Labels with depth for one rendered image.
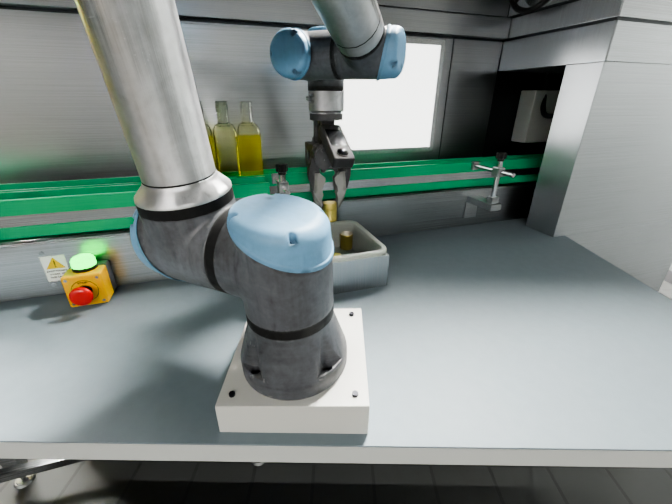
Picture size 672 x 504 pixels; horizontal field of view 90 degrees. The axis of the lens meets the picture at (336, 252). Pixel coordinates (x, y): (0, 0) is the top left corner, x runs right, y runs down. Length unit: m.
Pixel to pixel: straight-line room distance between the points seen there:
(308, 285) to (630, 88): 1.13
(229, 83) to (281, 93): 0.14
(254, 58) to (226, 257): 0.76
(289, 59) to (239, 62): 0.44
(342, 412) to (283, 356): 0.10
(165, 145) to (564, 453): 0.60
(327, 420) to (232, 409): 0.12
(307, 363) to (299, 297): 0.10
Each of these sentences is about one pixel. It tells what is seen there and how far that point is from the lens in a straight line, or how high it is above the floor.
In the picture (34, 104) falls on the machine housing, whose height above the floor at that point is 1.13.
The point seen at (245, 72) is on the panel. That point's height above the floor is 1.21.
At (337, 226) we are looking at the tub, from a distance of 0.92.
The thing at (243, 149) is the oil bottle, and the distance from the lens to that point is 0.93.
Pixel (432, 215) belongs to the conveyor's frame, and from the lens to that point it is 1.14.
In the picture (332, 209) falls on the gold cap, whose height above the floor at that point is 0.92.
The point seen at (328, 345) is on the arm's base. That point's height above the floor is 0.86.
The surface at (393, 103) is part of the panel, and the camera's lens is 1.21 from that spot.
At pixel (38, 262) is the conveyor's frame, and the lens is 0.94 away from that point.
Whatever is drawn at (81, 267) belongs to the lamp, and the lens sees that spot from 0.85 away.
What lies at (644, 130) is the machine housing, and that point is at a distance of 1.42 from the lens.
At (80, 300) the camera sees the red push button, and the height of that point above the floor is 0.79.
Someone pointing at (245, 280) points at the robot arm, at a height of 0.96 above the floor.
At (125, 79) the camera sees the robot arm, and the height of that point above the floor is 1.16.
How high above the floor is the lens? 1.15
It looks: 24 degrees down
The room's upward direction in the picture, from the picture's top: straight up
